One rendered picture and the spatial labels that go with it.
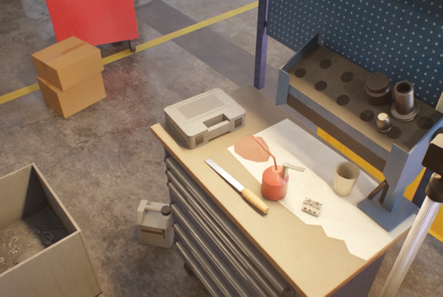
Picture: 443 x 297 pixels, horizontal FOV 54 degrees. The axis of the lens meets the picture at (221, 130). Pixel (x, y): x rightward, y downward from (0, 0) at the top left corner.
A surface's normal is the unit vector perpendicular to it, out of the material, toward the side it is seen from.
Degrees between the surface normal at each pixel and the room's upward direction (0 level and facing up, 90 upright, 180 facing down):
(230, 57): 0
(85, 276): 90
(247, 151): 38
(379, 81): 28
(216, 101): 0
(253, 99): 0
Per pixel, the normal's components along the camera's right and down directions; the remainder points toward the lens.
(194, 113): 0.00, -0.76
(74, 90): 0.73, 0.45
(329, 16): -0.81, 0.39
